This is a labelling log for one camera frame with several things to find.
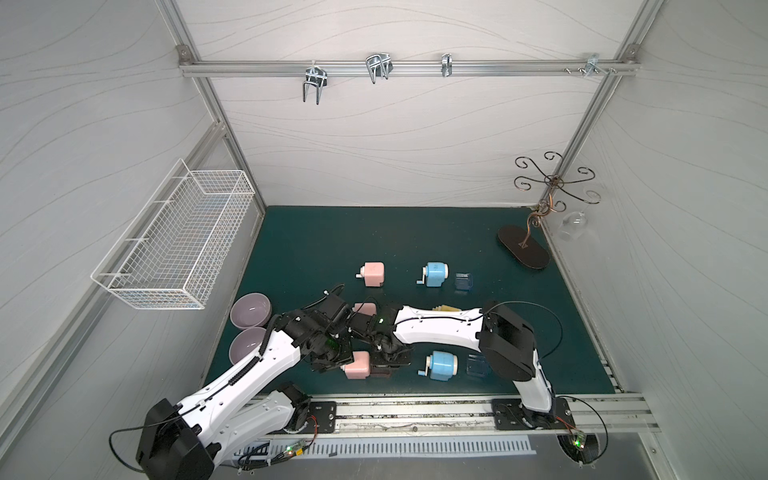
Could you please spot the clear glass cup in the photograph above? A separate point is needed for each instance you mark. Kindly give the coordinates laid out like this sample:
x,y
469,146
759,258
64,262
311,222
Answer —
x,y
573,226

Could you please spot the blue sharpener back row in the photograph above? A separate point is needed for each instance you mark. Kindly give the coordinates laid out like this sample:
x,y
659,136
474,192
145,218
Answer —
x,y
434,274

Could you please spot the purple bowl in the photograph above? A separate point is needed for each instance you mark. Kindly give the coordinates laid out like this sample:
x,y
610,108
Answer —
x,y
246,342
251,310

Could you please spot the blue sharpener row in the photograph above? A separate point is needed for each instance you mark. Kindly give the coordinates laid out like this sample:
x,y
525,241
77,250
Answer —
x,y
440,366
434,274

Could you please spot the blue tray front row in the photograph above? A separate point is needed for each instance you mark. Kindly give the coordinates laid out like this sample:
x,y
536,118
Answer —
x,y
477,366

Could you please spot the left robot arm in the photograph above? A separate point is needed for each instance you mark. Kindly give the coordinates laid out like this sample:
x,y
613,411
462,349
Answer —
x,y
190,439

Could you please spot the black metal hook stand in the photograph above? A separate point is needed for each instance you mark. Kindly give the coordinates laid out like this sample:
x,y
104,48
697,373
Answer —
x,y
519,241

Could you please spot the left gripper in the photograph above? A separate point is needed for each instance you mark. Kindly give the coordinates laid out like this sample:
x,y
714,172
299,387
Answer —
x,y
339,355

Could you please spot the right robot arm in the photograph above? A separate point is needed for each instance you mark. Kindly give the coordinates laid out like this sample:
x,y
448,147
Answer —
x,y
502,336

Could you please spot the yellow sharpener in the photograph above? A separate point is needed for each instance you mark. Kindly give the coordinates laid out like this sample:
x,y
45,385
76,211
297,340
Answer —
x,y
446,308

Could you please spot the pink sharpener front row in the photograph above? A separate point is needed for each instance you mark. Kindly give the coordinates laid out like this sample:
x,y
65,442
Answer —
x,y
360,367

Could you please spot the purple bowl front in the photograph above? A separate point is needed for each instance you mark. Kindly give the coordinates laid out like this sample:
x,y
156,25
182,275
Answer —
x,y
246,342

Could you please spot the pink sharpener row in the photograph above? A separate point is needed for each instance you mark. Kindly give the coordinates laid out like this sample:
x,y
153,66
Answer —
x,y
372,274
365,308
360,367

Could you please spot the red tray front row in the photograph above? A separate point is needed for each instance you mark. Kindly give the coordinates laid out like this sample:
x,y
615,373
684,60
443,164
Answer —
x,y
380,372

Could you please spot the blue tray back row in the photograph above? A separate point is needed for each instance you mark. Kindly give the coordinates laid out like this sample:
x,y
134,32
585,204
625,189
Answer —
x,y
464,282

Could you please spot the metal hook small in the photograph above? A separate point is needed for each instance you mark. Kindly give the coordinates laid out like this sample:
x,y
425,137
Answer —
x,y
446,65

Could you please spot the metal hook left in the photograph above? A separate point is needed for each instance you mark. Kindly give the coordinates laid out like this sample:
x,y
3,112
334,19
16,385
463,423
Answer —
x,y
316,79

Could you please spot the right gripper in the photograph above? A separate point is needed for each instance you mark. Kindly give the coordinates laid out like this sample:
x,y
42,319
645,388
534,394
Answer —
x,y
384,357

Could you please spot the blue tray row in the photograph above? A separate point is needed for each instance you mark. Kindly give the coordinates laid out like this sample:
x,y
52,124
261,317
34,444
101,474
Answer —
x,y
464,282
477,366

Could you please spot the metal hook middle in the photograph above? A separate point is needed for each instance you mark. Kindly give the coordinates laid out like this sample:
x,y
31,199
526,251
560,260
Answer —
x,y
379,65

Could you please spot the purple bowl rear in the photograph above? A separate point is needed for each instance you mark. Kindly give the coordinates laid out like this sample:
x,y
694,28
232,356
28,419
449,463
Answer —
x,y
251,310

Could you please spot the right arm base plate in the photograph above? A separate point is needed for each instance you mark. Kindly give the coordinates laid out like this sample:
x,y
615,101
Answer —
x,y
509,415

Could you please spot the white wire basket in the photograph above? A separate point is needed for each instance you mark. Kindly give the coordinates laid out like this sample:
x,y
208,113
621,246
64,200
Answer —
x,y
172,252

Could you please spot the white slotted cable duct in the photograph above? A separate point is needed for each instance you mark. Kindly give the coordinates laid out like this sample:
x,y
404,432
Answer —
x,y
417,447

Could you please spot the aluminium top rail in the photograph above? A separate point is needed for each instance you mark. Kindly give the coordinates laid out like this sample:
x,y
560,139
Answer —
x,y
625,66

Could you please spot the blue sharpener front row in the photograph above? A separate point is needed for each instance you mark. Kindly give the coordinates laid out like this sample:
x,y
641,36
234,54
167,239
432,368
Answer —
x,y
440,366

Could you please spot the metal hook right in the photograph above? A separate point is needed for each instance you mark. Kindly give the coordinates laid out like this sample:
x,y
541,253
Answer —
x,y
592,67

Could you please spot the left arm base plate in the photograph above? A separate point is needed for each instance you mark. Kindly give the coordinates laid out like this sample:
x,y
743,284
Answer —
x,y
317,416

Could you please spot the pink sharpener back row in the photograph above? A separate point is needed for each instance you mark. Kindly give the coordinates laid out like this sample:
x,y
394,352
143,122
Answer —
x,y
372,274

